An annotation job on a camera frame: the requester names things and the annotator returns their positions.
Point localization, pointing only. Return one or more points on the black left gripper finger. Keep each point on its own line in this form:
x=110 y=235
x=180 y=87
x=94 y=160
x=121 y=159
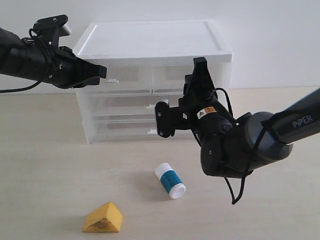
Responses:
x=90 y=74

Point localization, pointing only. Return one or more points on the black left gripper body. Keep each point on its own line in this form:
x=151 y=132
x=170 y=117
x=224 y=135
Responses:
x=66 y=70

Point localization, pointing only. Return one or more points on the clear wide drawer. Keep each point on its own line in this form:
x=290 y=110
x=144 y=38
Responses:
x=136 y=104
x=125 y=129

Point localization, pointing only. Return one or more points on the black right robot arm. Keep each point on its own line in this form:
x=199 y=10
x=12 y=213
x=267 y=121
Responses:
x=234 y=147

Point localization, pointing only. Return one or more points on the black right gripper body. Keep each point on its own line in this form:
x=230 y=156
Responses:
x=203 y=114

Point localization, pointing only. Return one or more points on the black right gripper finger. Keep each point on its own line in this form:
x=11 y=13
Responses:
x=200 y=77

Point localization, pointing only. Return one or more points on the white plastic drawer cabinet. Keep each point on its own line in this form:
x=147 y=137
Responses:
x=144 y=44

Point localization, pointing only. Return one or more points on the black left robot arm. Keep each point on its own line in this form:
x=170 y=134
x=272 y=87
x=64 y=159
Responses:
x=33 y=58

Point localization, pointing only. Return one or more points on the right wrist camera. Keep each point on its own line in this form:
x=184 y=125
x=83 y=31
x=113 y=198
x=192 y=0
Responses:
x=169 y=119

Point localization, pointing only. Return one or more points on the white bottle teal label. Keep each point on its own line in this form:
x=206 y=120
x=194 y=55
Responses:
x=170 y=181

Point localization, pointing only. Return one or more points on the bottom clear wide drawer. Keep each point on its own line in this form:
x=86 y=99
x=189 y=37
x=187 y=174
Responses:
x=125 y=129

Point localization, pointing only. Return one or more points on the middle clear wide drawer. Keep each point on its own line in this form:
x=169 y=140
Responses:
x=136 y=104

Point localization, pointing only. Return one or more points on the yellow triangular wedge block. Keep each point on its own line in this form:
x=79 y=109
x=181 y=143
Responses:
x=105 y=219

